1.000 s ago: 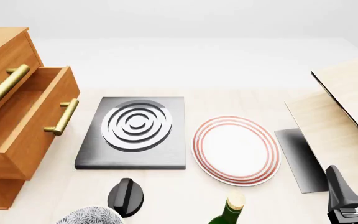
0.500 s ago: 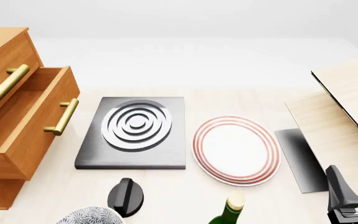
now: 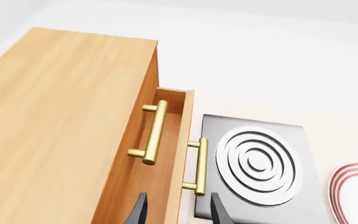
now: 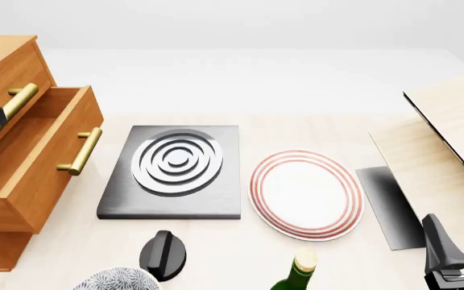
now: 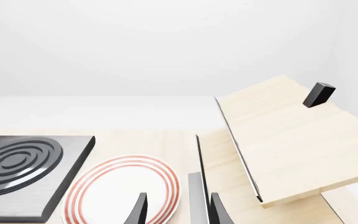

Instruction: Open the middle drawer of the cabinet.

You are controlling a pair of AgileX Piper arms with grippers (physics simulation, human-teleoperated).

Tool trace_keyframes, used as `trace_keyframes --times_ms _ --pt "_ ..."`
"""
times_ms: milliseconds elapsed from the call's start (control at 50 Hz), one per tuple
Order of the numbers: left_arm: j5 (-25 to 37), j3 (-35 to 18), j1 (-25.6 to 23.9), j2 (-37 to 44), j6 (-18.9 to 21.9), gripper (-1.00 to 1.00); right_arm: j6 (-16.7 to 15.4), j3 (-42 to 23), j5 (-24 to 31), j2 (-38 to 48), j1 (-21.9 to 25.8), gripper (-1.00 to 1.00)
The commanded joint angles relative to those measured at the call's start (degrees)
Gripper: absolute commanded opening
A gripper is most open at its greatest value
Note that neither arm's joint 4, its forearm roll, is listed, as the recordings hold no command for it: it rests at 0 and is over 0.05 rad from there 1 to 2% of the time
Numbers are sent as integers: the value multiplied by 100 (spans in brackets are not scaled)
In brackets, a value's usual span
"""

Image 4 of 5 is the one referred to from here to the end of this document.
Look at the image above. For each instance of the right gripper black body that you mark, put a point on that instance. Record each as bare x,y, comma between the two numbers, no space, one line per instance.
453,279

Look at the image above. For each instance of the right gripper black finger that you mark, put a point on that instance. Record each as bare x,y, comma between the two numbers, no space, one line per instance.
441,247

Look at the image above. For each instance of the wooden drawer, open box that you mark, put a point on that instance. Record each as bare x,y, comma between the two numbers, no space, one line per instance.
34,187

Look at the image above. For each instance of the wooden drawer, plain front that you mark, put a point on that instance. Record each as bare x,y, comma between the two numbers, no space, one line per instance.
18,72

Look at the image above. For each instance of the pale wooden box, black edge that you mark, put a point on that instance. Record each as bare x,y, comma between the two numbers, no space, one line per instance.
429,169

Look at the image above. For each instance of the white plate with red rings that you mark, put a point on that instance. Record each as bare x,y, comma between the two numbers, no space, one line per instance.
306,196

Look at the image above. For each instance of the green bottle with cork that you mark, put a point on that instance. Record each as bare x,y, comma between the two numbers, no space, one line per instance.
296,278

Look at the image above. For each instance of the round black stove knob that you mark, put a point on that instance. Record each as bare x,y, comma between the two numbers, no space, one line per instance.
163,256

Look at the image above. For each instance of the flat black stove plate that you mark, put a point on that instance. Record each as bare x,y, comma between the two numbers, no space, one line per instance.
135,199

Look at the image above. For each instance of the patterned grey white bowl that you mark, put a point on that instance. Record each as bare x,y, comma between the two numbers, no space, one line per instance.
115,279

